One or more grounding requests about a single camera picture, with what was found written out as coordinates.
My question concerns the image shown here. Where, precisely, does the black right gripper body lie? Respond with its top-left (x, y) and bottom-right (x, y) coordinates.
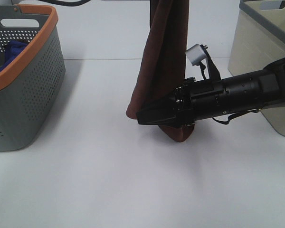
top-left (173, 78), bottom-right (225, 126)

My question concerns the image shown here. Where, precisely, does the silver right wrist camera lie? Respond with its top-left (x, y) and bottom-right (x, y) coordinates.
top-left (185, 44), bottom-right (208, 66)

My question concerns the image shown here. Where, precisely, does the brown towel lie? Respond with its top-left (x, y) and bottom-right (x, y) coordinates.
top-left (125, 0), bottom-right (195, 143)

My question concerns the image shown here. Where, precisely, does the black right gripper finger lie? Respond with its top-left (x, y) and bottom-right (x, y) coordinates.
top-left (136, 96), bottom-right (178, 125)

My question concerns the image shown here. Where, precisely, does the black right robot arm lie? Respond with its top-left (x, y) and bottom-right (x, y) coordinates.
top-left (136, 57), bottom-right (285, 128)

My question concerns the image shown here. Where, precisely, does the grey basket with orange rim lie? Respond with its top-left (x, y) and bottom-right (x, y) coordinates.
top-left (0, 4), bottom-right (66, 152)

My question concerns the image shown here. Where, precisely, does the beige bin with grey rim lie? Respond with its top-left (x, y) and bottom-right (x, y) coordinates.
top-left (227, 0), bottom-right (285, 138)

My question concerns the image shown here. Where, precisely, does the blue cloth in basket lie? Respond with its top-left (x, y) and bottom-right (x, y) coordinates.
top-left (0, 39), bottom-right (29, 72)

